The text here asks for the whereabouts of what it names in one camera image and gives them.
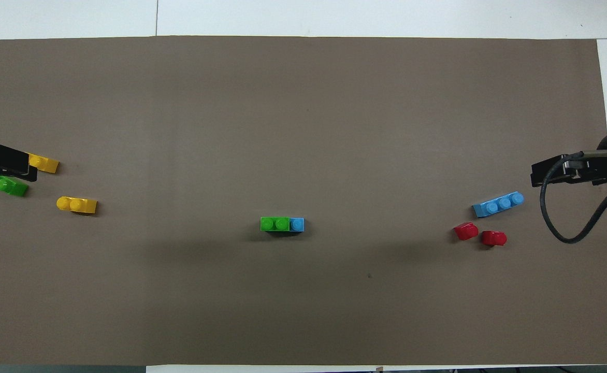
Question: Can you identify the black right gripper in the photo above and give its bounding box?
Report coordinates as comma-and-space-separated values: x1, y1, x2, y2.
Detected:
530, 151, 607, 188

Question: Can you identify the blue three-stud toy block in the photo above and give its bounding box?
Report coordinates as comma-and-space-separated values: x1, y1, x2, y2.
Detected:
472, 191, 525, 218
267, 217, 305, 235

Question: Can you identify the green two-stud toy block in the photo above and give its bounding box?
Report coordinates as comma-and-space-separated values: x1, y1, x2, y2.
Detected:
0, 175, 29, 198
261, 217, 291, 233

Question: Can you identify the yellow two-stud toy block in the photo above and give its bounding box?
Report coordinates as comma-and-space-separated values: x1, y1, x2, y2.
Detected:
27, 153, 60, 174
56, 196, 98, 215

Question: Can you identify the brown table mat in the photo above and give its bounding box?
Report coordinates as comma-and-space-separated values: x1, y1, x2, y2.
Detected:
0, 35, 607, 366

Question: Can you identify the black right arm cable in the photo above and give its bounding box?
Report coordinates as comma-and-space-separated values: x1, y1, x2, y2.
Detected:
540, 151, 607, 245

